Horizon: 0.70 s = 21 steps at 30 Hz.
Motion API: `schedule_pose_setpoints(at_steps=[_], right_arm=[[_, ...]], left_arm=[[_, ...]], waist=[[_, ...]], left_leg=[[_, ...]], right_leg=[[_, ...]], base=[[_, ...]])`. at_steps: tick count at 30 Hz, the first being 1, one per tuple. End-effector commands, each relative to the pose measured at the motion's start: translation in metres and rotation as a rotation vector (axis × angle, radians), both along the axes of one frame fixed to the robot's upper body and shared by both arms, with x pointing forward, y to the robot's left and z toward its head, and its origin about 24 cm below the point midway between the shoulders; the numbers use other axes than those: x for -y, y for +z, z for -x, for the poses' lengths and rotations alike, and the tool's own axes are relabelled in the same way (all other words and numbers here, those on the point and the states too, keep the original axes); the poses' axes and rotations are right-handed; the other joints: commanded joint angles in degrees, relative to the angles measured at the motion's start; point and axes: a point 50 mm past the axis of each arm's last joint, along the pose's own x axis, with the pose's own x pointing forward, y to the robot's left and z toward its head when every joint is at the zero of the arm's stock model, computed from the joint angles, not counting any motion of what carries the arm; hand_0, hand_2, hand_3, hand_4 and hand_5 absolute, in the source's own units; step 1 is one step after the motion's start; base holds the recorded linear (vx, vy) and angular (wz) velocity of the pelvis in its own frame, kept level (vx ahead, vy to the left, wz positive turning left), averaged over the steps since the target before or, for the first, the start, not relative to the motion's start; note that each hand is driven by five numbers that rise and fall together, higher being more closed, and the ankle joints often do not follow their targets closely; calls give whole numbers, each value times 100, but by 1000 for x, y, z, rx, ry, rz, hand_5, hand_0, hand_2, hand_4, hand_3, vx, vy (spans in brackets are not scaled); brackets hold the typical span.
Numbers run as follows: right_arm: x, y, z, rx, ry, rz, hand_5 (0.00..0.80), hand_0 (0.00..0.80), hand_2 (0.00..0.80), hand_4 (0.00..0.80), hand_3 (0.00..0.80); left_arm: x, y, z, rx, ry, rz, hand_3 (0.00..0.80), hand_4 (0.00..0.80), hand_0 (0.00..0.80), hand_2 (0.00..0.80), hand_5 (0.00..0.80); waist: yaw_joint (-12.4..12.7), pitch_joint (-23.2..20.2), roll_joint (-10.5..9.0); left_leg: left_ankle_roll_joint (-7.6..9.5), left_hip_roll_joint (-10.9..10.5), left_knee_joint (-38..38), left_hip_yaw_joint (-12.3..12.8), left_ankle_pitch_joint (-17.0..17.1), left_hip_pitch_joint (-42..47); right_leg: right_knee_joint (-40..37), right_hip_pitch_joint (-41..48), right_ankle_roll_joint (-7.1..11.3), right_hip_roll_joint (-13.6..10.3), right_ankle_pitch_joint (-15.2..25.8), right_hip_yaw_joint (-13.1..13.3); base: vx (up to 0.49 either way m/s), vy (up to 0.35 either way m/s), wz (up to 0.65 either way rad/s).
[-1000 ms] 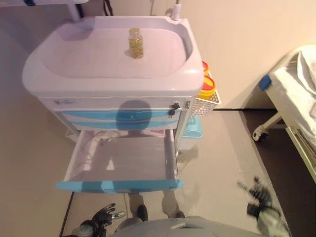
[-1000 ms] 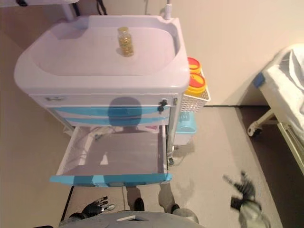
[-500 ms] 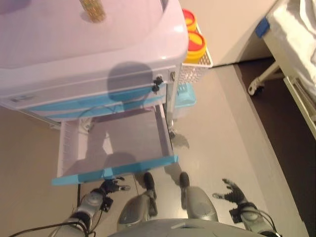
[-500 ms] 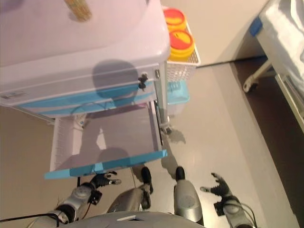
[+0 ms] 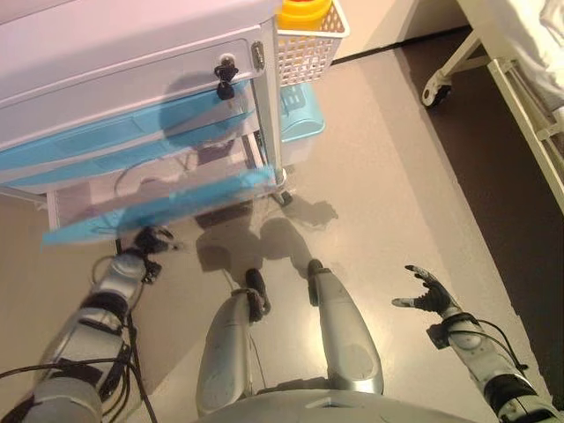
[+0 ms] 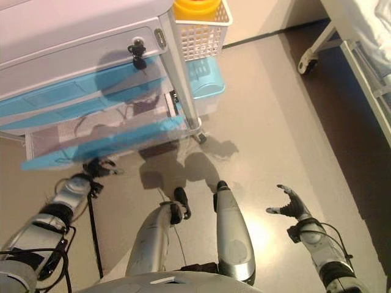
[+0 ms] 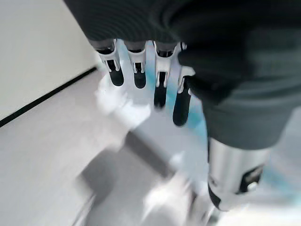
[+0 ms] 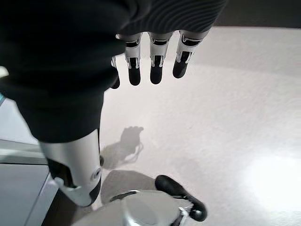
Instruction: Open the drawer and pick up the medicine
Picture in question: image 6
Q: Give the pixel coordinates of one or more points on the black cart keys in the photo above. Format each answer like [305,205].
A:
[137,53]

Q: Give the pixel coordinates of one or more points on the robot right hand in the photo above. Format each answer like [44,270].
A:
[294,207]

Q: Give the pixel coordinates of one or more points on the white medical cart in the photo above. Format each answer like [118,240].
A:
[76,39]

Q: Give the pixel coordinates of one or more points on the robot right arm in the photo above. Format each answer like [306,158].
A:
[323,247]

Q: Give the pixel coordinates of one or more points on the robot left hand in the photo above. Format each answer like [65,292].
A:
[99,169]

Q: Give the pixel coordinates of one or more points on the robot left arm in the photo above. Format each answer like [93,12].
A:
[46,219]

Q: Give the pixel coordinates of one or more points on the white perforated basket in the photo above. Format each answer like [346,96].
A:
[201,36]

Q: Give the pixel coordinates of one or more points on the blue-fronted cart drawer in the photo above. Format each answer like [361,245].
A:
[100,143]

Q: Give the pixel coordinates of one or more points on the white bed frame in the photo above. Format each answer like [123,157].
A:
[360,61]

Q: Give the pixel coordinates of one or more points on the yellow sharps container red lid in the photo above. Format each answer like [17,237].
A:
[195,9]

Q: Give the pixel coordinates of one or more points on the cart caster wheel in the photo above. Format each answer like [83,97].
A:
[200,137]

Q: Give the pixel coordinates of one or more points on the white bed sheet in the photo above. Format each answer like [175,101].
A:
[377,27]

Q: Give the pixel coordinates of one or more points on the blue waste bin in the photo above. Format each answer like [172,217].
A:
[204,79]

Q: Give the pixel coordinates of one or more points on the robot right leg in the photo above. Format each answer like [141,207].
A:
[232,232]

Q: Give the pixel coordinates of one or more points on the bed caster wheel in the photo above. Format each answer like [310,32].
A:
[307,62]

